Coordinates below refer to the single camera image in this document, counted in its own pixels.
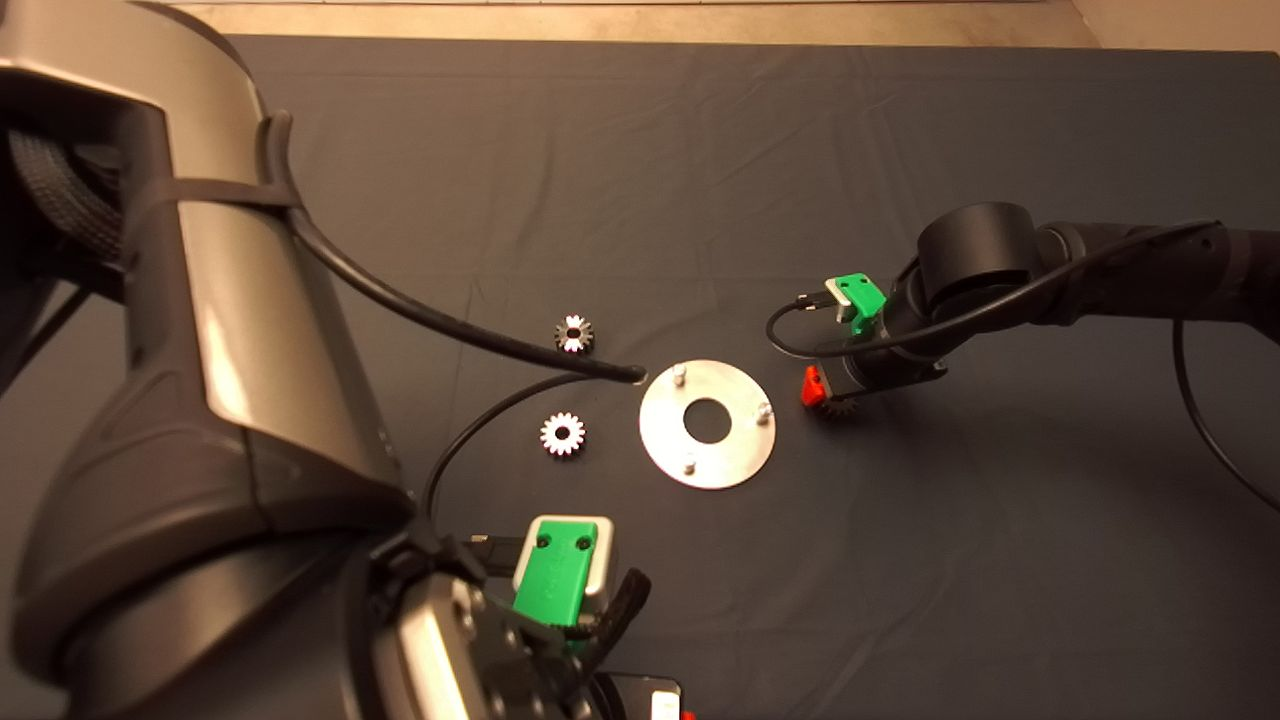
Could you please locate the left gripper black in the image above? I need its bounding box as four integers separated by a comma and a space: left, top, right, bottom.
596, 674, 697, 720

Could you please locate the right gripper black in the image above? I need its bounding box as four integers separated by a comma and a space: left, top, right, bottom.
802, 352, 949, 408

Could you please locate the round metal carrier plate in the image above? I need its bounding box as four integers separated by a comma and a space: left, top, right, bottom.
639, 360, 777, 491

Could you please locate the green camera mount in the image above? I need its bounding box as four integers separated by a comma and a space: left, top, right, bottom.
833, 273, 888, 336
511, 518, 600, 631

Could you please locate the black camera cable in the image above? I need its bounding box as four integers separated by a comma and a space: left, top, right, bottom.
262, 110, 649, 579
766, 222, 1280, 513

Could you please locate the long black braided sleeve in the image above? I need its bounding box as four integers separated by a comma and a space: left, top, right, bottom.
5, 128, 129, 263

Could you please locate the black cable tie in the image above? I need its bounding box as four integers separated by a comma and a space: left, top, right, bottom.
128, 175, 303, 219

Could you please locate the dark grey table cloth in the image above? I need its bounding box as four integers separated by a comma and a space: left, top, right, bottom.
0, 35, 1280, 720

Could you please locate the short black braided cable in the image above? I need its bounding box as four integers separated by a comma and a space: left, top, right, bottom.
572, 566, 654, 669

